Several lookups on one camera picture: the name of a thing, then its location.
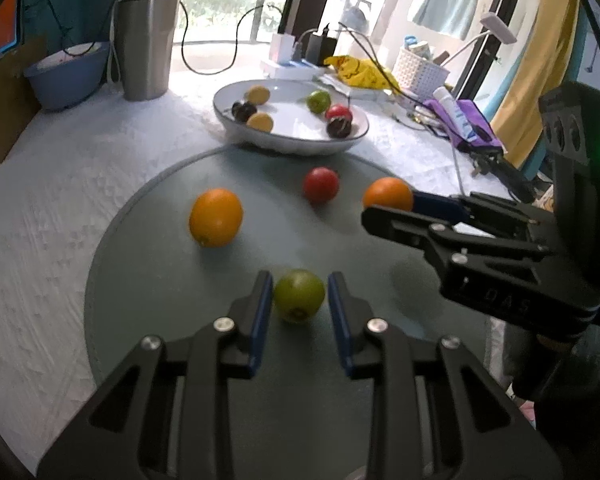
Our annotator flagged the large orange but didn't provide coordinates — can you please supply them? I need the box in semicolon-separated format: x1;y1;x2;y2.
188;188;244;249

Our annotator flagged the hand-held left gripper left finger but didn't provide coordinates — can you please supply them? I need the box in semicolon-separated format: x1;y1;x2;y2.
37;270;276;480

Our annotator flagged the grey cable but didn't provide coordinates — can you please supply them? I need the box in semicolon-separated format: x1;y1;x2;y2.
449;144;467;197

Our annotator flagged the white bowl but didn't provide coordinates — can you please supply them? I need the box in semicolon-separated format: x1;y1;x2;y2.
212;78;370;156

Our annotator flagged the balcony railing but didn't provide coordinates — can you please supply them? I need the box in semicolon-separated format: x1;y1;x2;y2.
143;0;294;46

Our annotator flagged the brown cardboard box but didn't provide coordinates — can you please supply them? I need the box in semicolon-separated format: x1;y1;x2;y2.
0;35;44;177

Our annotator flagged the green lime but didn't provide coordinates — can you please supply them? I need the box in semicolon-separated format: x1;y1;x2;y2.
273;269;327;324
306;90;331;114

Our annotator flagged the white tube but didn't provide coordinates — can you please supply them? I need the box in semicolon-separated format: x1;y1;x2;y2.
432;86;482;141

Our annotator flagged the white charger plug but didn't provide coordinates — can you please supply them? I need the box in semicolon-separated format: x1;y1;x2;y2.
270;33;297;64

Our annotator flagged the person's right forearm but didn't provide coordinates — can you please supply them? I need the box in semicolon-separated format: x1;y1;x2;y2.
509;327;600;480

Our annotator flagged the white desk lamp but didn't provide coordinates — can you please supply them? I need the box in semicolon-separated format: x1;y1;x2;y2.
449;11;519;69

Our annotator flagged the black car key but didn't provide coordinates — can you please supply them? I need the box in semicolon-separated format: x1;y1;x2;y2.
470;152;512;182

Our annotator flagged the yellow plastic bag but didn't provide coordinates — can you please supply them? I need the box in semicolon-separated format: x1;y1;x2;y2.
323;54;402;95

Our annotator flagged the yellow curtain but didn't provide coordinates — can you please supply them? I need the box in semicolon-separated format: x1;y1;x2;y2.
489;0;582;169

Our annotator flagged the dark purple plum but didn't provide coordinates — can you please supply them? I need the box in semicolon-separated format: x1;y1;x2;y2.
326;117;353;140
231;101;258;123

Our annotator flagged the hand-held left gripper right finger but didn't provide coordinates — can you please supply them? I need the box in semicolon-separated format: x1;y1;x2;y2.
327;271;564;480

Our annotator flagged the white power strip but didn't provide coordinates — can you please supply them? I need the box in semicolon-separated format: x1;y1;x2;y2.
259;57;327;81

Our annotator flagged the small orange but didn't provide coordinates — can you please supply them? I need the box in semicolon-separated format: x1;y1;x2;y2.
363;177;415;212

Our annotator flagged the white perforated basket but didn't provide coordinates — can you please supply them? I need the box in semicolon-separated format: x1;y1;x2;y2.
392;47;451;101

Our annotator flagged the black charger plug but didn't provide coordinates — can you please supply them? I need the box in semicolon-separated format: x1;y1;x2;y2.
305;29;339;64

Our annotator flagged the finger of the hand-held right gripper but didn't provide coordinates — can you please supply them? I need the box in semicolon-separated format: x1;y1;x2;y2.
361;203;557;292
412;190;557;244

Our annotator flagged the steel tumbler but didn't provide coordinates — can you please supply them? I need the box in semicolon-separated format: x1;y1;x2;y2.
114;0;180;102

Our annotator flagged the grey round placemat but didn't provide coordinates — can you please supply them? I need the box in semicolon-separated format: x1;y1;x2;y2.
83;147;496;480

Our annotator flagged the blue plastic bowl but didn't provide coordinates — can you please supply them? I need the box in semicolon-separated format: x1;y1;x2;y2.
23;41;112;112

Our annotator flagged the purple pouch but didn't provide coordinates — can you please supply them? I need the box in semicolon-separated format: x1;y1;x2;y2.
424;98;504;154

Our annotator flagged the black charging cable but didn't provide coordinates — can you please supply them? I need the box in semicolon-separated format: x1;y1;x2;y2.
179;3;282;76

